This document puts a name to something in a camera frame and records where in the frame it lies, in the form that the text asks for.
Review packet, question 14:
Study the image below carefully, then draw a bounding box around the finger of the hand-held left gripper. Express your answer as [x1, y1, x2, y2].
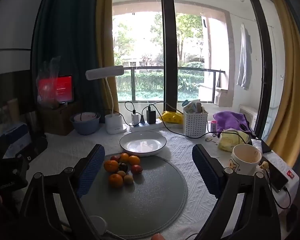
[22, 135, 49, 161]

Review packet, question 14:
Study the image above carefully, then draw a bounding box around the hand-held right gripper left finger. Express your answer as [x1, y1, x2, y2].
[17, 144, 106, 240]

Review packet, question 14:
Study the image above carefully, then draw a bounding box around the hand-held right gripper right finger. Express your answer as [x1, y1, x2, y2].
[191, 144, 282, 240]

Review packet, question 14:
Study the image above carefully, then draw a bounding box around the mandarin with stem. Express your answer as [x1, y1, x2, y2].
[104, 160, 119, 172]

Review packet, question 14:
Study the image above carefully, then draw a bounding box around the white plate with dark rim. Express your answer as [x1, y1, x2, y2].
[119, 131, 167, 157]

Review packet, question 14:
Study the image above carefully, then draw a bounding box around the blue and white box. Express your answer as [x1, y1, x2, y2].
[0, 122, 32, 155]

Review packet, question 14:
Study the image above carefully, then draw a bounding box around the brown cardboard box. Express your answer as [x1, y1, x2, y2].
[39, 100, 84, 135]

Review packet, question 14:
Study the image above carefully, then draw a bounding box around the white cartoon mug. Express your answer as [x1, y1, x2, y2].
[229, 144, 262, 174]

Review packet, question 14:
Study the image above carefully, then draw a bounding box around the yellow tissue pack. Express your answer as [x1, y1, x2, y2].
[219, 131, 249, 152]

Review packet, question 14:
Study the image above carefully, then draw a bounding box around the blue bowl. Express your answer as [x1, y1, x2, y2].
[70, 112, 101, 135]

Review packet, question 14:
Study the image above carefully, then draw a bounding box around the white perforated basket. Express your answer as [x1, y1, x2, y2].
[182, 110, 208, 137]

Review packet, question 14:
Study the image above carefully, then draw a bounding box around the white desk lamp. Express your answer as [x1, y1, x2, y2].
[85, 65, 127, 135]

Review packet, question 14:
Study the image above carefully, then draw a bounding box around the white round puck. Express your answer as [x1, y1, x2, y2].
[89, 216, 108, 234]

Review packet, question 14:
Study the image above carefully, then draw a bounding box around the pale pink bowl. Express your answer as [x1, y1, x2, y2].
[74, 113, 98, 122]

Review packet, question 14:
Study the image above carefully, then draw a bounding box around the purple cloth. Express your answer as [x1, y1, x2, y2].
[213, 111, 253, 133]

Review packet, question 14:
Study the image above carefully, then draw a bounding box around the clear plastic bag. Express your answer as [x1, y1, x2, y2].
[36, 56, 62, 108]

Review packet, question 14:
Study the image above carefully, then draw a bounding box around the round grey placemat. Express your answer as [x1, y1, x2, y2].
[72, 152, 188, 239]

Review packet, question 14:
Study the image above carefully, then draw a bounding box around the yellow snack packet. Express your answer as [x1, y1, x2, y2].
[159, 110, 184, 124]

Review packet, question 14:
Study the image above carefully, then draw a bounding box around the printed tissue pack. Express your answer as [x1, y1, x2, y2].
[187, 100, 203, 113]

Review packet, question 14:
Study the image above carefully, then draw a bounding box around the tablet with red screen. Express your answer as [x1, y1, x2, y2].
[38, 75, 74, 104]

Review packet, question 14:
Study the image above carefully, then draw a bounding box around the white power strip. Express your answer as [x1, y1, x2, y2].
[129, 120, 164, 132]

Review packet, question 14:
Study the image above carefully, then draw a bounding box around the black phone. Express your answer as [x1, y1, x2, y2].
[261, 156, 289, 193]

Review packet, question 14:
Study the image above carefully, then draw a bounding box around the black charger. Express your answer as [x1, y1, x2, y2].
[146, 109, 156, 124]

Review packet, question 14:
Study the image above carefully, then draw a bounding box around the dark teal curtain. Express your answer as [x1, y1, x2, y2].
[31, 0, 108, 120]

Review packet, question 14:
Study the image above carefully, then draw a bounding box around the grey hanging garment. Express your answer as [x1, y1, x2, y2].
[236, 22, 252, 90]

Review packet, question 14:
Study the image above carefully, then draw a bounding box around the black balcony railing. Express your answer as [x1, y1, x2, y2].
[115, 66, 227, 103]

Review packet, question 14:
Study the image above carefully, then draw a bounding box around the yellow curtain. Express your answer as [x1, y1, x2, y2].
[96, 0, 119, 112]
[262, 0, 300, 155]

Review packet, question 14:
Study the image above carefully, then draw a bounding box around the long black cable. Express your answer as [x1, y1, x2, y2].
[161, 121, 243, 139]

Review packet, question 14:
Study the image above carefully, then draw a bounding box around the black charger cable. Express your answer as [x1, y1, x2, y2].
[124, 101, 140, 126]
[148, 101, 184, 115]

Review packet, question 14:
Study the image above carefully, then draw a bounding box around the black phone cable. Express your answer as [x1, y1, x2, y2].
[267, 175, 292, 209]

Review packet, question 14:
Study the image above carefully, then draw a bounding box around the black window frame post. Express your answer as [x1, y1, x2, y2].
[160, 0, 178, 110]

